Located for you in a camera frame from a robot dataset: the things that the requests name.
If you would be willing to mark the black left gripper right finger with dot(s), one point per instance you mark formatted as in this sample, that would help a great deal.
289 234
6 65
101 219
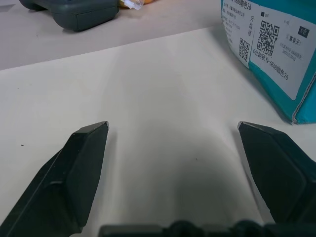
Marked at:
279 177

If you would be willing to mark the orange item in clear wrap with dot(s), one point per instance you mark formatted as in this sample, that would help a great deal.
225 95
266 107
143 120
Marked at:
134 3

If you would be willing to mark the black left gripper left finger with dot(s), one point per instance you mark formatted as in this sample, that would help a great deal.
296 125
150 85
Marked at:
61 187

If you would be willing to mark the white printed barcode label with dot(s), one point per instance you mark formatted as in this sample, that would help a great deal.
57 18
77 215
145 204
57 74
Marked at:
269 42

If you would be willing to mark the teal box with white labels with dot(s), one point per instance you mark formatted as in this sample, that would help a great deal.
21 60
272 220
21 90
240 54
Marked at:
276 74

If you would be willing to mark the dark grey plastic base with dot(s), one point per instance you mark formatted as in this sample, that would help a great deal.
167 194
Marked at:
74 12

